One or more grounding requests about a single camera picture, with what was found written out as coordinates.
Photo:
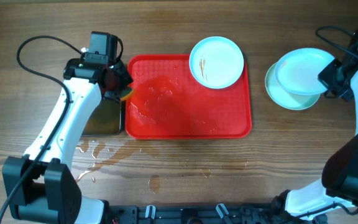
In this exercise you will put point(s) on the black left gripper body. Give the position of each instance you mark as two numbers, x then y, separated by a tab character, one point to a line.
121	78

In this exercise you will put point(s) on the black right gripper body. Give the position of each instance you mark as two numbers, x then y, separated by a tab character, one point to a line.
334	79

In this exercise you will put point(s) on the orange green sponge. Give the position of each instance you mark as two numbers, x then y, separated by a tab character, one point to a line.
126	93

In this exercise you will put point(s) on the white plate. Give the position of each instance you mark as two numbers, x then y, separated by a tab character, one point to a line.
216	62
285	99
297	71

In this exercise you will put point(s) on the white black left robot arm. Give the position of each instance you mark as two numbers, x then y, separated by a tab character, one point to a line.
39	185

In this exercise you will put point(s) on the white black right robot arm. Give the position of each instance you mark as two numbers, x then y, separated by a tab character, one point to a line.
338	185

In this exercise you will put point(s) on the black water tray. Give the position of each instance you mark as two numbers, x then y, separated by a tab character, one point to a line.
106	119

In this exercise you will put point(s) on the red plastic tray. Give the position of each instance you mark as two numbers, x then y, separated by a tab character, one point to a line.
168	103

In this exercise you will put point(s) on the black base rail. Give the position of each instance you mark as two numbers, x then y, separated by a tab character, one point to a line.
256	213

